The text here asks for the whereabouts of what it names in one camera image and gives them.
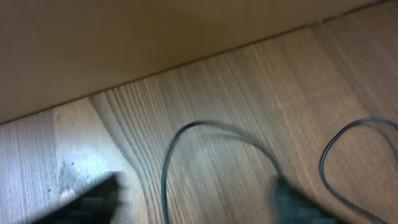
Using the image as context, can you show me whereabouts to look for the black USB cable three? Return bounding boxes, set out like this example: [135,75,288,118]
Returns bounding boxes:
[160,116,398,224]

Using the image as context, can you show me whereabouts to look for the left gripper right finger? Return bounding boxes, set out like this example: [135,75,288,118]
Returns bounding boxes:
[269,176,342,224]

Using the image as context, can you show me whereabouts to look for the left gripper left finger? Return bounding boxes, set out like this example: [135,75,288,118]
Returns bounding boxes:
[32,174,120,224]

